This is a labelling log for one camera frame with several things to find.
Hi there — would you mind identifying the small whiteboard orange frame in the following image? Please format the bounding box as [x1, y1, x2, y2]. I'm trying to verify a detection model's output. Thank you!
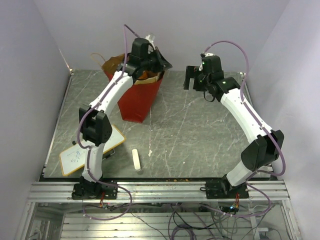
[59, 124, 126, 177]

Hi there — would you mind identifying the aluminium extrusion frame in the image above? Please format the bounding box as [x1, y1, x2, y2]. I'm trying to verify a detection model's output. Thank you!
[22, 179, 302, 240]

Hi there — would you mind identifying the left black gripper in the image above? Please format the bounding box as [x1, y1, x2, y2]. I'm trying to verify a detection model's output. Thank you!
[143, 47, 175, 74]

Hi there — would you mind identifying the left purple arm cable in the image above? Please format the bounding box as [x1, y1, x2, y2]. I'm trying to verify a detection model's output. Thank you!
[77, 24, 141, 221]

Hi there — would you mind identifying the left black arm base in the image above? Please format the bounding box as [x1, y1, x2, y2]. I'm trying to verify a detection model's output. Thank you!
[71, 182, 118, 200]

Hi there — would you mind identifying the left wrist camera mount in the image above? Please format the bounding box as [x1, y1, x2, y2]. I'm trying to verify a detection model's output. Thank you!
[145, 33, 156, 49]

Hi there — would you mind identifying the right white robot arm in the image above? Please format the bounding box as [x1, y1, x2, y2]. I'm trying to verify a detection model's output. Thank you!
[183, 53, 284, 198]

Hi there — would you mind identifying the white marker eraser stick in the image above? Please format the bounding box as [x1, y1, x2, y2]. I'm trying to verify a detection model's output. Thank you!
[131, 148, 141, 172]

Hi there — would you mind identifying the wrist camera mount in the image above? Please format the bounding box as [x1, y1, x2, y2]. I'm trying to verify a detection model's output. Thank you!
[145, 33, 156, 49]
[199, 53, 215, 71]

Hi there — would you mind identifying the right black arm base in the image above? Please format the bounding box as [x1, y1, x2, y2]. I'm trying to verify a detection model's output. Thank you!
[203, 178, 249, 199]

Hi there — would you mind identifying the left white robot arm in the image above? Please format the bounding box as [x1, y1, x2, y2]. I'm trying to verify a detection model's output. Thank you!
[71, 33, 172, 200]

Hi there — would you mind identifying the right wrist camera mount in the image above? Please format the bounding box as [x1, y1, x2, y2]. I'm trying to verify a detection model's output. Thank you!
[199, 53, 215, 71]

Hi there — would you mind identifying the red paper bag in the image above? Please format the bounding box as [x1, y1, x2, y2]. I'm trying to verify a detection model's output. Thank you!
[90, 52, 165, 123]

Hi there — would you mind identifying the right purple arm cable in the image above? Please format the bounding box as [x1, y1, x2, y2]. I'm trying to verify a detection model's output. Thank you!
[203, 40, 287, 218]

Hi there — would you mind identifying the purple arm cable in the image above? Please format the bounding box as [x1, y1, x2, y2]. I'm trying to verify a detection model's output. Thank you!
[77, 24, 141, 221]
[203, 40, 287, 218]

